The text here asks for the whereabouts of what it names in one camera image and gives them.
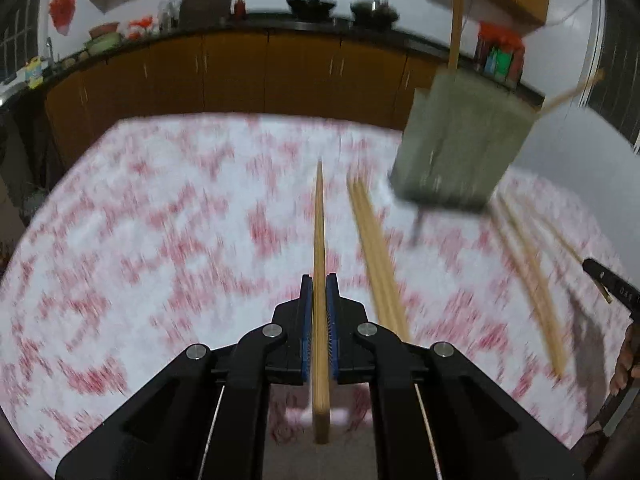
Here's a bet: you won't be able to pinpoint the red flower-like item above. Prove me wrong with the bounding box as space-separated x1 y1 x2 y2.
127 17 153 41

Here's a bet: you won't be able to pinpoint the black kitchen countertop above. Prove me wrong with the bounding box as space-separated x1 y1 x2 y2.
0 14 546 106

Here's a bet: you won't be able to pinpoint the dark cutting board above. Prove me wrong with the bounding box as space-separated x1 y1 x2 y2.
179 0 235 28

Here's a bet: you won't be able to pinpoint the person's right hand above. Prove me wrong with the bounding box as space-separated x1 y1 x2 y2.
610 320 640 396

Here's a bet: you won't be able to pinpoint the brown lower kitchen cabinets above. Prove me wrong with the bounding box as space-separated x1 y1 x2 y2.
44 30 543 171

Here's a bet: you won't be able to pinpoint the red and green containers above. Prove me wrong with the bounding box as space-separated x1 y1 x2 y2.
474 21 526 83

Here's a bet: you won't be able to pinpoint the thin wall cable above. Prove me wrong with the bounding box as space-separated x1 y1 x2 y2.
542 0 596 28

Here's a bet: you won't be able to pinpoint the red plastic bag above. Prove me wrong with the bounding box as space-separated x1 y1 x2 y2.
48 0 80 36

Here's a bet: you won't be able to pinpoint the dark framed window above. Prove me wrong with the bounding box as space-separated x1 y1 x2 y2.
582 0 640 151

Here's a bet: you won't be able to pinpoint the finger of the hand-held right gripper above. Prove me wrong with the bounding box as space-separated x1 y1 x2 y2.
582 258 640 313

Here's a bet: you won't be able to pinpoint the gridded window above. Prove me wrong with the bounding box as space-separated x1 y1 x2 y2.
0 0 41 86

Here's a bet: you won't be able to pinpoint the green bowl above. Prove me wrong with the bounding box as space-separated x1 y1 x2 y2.
84 32 123 56

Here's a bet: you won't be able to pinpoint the black cooking pot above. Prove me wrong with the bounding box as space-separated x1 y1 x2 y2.
350 0 400 26

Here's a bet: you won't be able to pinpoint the black wok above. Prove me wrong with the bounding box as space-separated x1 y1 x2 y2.
286 0 337 16

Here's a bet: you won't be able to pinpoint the yellow packet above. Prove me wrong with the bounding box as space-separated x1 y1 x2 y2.
25 57 47 88

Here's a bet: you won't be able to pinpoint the glass jars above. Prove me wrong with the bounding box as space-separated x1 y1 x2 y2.
157 0 180 31

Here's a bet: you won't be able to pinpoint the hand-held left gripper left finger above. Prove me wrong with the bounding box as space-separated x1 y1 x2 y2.
55 274 315 480

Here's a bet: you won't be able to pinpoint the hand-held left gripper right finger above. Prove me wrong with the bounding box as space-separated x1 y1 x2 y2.
326 273 585 480

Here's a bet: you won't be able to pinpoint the grey chopstick holder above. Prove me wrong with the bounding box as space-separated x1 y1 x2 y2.
389 71 542 213

